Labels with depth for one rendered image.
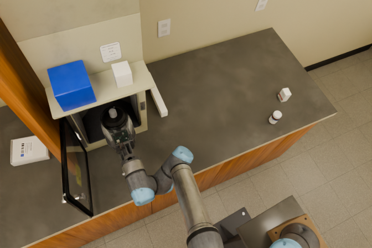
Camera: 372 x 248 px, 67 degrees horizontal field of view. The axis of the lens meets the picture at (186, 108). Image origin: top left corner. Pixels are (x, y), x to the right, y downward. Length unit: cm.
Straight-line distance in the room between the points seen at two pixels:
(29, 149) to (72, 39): 78
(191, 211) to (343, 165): 216
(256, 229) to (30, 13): 119
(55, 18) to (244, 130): 108
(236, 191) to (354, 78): 183
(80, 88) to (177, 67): 94
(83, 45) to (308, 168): 224
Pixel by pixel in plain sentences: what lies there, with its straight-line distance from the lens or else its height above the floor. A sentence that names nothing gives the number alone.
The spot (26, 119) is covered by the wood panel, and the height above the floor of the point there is 151.
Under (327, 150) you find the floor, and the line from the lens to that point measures 286.
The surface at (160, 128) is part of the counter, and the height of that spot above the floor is 94.
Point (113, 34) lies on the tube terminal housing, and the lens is 85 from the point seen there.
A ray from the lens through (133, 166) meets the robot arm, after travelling 104.
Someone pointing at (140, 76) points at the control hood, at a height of 151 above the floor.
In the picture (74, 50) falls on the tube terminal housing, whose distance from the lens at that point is 87.
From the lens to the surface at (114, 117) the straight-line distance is 114.
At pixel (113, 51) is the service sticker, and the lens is 90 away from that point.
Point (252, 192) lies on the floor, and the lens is 245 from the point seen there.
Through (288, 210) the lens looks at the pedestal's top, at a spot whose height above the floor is 94.
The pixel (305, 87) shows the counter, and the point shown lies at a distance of 182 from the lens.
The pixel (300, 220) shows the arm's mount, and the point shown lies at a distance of 131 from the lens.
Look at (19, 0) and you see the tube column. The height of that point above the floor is 182.
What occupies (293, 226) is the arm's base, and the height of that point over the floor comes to 111.
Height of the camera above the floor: 227
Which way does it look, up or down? 60 degrees down
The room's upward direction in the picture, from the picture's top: 11 degrees clockwise
